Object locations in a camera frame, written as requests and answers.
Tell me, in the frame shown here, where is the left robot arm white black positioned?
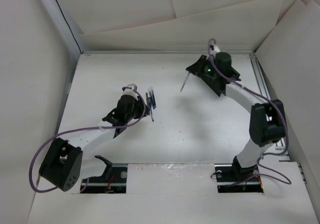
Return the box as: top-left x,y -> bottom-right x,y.
38,92 -> 150,192

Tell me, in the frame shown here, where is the green grey pen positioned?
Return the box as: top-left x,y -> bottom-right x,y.
179,72 -> 190,93

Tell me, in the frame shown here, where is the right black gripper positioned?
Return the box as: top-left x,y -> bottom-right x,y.
185,55 -> 220,80

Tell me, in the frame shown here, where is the dark blue pen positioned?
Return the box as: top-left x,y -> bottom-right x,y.
149,86 -> 157,110

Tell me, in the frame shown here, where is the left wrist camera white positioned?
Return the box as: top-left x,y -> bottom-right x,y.
122,83 -> 138,99

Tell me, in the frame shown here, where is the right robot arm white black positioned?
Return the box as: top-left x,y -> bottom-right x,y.
185,51 -> 287,186

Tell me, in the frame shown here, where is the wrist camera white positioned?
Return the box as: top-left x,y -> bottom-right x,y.
209,44 -> 221,57
122,83 -> 138,99

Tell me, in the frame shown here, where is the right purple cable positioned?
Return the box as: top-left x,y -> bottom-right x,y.
207,38 -> 293,187

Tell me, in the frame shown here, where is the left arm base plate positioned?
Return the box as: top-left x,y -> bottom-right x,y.
79,163 -> 128,194

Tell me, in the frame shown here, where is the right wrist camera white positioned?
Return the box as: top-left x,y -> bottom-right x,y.
209,44 -> 221,57

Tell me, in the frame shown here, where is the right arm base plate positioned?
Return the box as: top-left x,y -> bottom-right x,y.
211,163 -> 264,194

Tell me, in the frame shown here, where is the black two-compartment pen holder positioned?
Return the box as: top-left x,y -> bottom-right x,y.
200,73 -> 230,97

